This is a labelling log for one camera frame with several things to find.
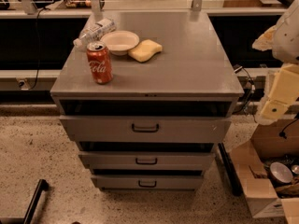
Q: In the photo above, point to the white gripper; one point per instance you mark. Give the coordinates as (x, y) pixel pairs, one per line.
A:
(287, 37)

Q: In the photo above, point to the clear plastic water bottle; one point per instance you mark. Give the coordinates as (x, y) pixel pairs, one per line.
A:
(94, 32)

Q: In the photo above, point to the grey bottom drawer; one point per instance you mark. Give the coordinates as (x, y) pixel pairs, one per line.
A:
(147, 181)

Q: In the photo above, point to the yellow sponge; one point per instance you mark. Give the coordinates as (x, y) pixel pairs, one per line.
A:
(145, 50)

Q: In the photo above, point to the white bowl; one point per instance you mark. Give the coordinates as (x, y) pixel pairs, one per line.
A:
(120, 42)

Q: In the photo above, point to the grey top drawer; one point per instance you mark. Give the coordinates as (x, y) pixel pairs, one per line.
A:
(145, 129)

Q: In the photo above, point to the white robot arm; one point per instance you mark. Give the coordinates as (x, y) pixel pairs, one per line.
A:
(286, 37)

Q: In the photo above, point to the red cola can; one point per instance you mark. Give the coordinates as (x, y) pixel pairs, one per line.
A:
(99, 61)

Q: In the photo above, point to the metal bowl in box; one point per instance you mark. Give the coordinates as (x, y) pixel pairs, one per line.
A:
(281, 173)

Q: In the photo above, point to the grey middle drawer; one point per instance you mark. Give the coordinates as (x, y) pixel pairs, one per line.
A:
(113, 160)

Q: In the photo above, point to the grey drawer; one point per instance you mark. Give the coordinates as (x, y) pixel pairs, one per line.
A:
(145, 129)
(113, 160)
(147, 181)

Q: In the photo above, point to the grey drawer cabinet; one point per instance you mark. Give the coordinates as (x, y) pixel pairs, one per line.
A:
(191, 77)

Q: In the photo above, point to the black bar on floor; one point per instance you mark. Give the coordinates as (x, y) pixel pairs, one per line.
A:
(42, 185)

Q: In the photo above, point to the cardboard box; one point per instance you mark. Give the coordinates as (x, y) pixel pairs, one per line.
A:
(247, 159)

